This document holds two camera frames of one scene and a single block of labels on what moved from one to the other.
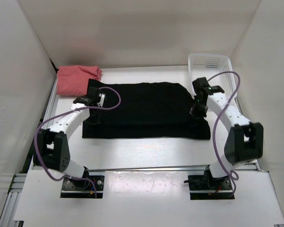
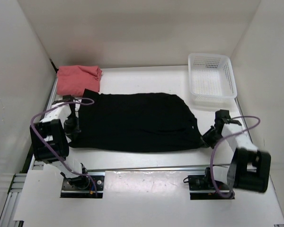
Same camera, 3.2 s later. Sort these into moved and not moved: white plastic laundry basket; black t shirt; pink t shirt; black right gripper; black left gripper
Moved: black t shirt; black left gripper; black right gripper
Not moved: white plastic laundry basket; pink t shirt
